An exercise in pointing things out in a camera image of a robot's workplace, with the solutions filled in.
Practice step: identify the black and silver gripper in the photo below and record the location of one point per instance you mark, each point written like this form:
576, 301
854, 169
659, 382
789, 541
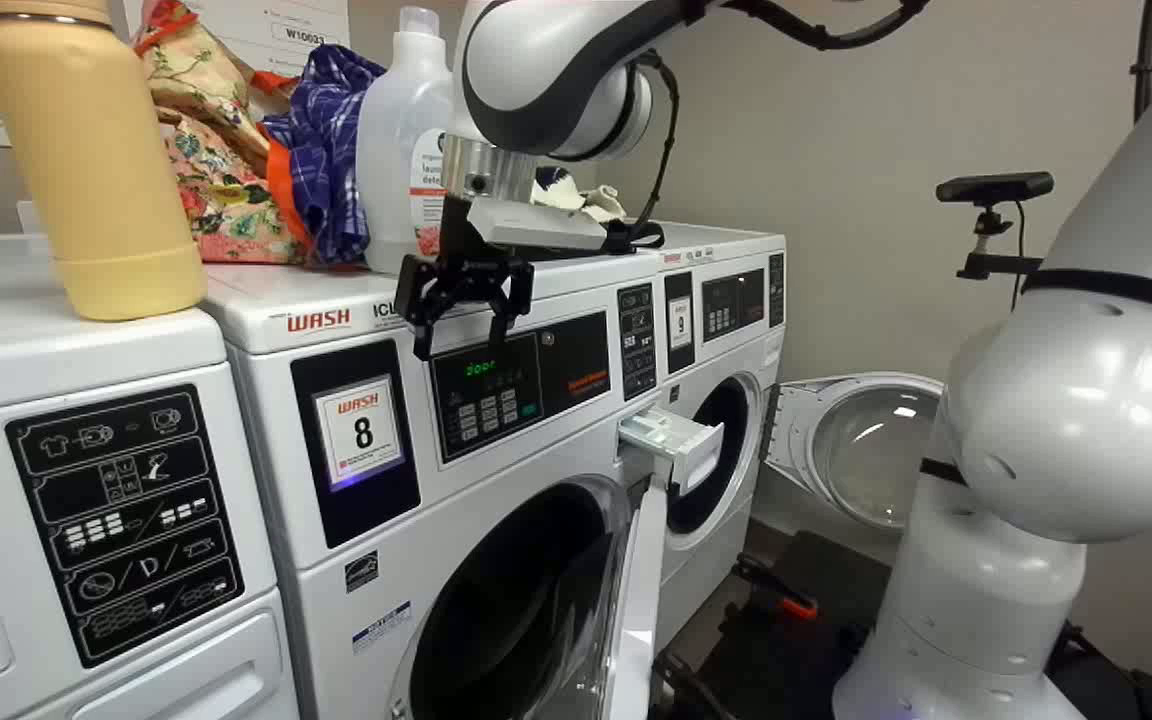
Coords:
481, 169

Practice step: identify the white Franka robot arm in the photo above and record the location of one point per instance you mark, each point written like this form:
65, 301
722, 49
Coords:
1082, 402

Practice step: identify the white open washer door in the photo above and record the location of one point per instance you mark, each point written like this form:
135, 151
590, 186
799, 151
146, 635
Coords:
870, 455
636, 600

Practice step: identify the white washing machine number 9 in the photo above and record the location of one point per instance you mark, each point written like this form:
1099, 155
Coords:
722, 255

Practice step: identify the black stereo camera on mount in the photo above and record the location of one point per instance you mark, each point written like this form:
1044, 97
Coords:
999, 186

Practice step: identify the orange and black clamp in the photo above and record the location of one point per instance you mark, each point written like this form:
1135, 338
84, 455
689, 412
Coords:
799, 609

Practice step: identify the yellow insulated water bottle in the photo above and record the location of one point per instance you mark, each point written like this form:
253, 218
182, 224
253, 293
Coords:
88, 175

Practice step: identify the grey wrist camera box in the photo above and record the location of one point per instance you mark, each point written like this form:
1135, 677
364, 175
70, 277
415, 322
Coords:
538, 224

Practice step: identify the white detergent drawer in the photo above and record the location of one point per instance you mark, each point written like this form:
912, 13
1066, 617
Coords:
669, 446

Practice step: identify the white wall instruction sign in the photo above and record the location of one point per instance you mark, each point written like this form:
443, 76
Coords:
283, 34

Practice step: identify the orange floral fabric bag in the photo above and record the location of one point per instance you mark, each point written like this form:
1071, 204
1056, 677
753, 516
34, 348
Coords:
209, 175

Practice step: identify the blue plaid cloth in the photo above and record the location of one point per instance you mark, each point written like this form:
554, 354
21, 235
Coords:
323, 144

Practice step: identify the translucent white detergent bottle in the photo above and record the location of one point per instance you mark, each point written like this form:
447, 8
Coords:
397, 144

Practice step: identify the white washing machine number 8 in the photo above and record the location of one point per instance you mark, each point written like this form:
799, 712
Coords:
338, 627

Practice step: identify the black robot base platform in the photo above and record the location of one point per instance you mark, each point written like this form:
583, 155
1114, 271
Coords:
763, 667

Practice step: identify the navy and cream knit sweater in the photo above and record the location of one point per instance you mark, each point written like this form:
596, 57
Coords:
576, 198

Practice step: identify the white washing machine unnumbered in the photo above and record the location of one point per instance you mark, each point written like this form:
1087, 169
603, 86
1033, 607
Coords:
16, 402

